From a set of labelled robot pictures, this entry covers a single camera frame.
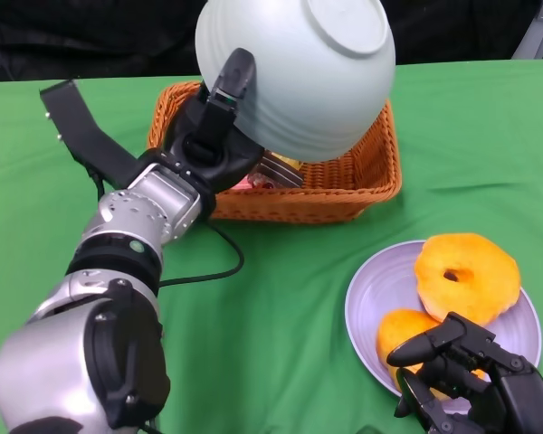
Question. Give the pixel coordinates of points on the yellow cake slice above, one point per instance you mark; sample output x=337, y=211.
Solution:
x=285, y=161

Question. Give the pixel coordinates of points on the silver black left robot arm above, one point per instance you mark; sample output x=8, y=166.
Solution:
x=117, y=235

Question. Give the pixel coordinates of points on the pale green bowl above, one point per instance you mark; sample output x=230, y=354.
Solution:
x=307, y=81

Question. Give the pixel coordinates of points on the orange wicker basket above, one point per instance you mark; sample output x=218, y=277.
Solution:
x=298, y=203

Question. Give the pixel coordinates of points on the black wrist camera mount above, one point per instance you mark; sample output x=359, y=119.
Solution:
x=86, y=131

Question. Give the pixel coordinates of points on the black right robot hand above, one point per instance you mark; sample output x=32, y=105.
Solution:
x=516, y=393

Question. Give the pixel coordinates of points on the chocolate brown cake slice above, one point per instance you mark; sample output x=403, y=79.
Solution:
x=280, y=176

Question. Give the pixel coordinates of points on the salmon pink cake slice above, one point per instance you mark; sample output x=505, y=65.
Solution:
x=243, y=184

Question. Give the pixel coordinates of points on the black backdrop curtain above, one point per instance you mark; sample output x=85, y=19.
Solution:
x=95, y=36

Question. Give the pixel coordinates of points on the lavender round plate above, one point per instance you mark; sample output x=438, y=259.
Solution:
x=371, y=298

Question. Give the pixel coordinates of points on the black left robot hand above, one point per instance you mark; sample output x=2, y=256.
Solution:
x=212, y=153

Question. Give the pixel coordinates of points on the grey metal frame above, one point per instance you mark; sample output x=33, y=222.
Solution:
x=540, y=31

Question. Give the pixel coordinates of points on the orange bread roll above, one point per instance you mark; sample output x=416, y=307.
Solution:
x=402, y=330

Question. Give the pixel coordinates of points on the green tablecloth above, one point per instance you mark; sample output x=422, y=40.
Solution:
x=276, y=316

